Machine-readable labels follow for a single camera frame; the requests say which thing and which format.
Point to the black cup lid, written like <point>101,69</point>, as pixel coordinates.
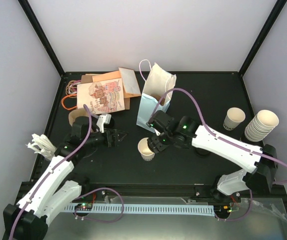
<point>202,153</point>

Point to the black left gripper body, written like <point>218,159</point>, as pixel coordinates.
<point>110,142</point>

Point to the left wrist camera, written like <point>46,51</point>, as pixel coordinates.
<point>105,121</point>

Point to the white plastic cutlery pile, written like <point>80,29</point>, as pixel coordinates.
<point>42,145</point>

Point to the light blue cable duct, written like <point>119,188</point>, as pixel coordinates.
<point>145,209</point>

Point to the illustrated greeting card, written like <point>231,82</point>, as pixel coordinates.
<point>105,96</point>

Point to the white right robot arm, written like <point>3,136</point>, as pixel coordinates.
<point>257,171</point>

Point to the stack of white paper cups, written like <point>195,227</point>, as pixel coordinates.
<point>261,125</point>

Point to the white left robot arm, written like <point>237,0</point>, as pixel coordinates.
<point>31,217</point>

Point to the rubber bands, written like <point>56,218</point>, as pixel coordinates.
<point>70,93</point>

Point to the single white paper cup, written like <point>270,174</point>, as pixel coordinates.
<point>144,150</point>
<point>234,116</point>

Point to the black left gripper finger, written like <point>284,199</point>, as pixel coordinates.
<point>118,139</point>
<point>121,133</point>

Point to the brown pulp cup carrier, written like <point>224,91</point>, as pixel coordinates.
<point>77,116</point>

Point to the brown cardboard sleeve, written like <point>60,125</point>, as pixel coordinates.
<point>87,78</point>

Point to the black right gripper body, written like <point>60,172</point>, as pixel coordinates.
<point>160,145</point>

